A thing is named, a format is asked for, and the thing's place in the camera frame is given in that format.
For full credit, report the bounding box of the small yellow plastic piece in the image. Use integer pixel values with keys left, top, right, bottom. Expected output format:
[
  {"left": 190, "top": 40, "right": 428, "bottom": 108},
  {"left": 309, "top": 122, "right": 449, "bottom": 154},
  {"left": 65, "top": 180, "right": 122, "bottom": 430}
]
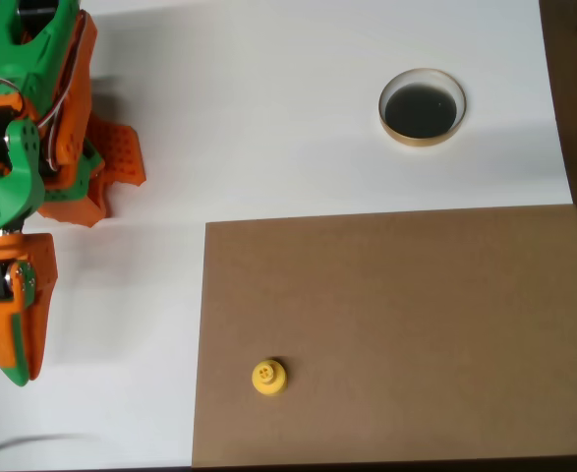
[{"left": 251, "top": 357, "right": 290, "bottom": 396}]

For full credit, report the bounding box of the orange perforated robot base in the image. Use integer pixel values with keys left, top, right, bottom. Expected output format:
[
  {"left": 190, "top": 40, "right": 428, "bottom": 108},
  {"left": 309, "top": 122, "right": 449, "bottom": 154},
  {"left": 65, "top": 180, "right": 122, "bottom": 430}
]
[{"left": 39, "top": 115, "right": 147, "bottom": 228}]

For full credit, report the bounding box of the round dish with gold rim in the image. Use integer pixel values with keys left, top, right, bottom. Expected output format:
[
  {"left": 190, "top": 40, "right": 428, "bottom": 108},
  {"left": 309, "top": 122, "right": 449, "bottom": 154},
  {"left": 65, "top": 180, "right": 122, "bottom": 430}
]
[{"left": 377, "top": 67, "right": 468, "bottom": 148}]

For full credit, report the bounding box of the white paper sheet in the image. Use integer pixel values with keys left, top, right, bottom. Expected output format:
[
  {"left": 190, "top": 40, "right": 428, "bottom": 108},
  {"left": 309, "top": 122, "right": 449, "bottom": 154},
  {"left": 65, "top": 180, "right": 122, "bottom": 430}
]
[{"left": 0, "top": 0, "right": 577, "bottom": 472}]

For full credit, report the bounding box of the brown fibreboard panel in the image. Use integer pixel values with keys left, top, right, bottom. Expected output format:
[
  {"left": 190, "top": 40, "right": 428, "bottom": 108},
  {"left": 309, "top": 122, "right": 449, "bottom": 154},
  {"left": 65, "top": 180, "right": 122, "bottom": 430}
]
[{"left": 191, "top": 204, "right": 577, "bottom": 468}]

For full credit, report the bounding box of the thin grey cable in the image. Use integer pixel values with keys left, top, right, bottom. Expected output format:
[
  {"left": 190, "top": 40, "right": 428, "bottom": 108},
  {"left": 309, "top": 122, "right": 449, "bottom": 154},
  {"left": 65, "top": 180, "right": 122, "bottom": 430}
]
[{"left": 0, "top": 434, "right": 97, "bottom": 472}]

